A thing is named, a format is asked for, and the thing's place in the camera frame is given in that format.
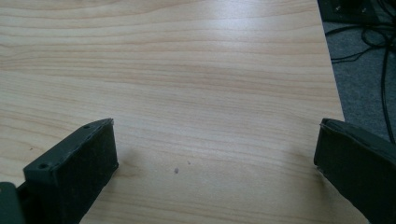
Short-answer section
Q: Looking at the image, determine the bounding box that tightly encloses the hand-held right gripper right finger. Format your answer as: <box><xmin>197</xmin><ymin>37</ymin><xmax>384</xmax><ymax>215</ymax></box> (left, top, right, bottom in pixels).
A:
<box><xmin>313</xmin><ymin>118</ymin><xmax>396</xmax><ymax>224</ymax></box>

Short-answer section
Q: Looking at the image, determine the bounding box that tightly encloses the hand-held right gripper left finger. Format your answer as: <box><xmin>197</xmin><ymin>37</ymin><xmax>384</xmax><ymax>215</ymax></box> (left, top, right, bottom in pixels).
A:
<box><xmin>17</xmin><ymin>118</ymin><xmax>120</xmax><ymax>224</ymax></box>

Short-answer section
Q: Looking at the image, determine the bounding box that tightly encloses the black cable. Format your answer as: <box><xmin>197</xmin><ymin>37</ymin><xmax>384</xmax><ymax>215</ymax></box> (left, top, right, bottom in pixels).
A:
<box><xmin>325</xmin><ymin>0</ymin><xmax>396</xmax><ymax>145</ymax></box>

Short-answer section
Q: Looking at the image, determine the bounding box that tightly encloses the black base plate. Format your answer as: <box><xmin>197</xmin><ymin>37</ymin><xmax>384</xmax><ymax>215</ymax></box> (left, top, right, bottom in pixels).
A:
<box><xmin>317</xmin><ymin>0</ymin><xmax>390</xmax><ymax>25</ymax></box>

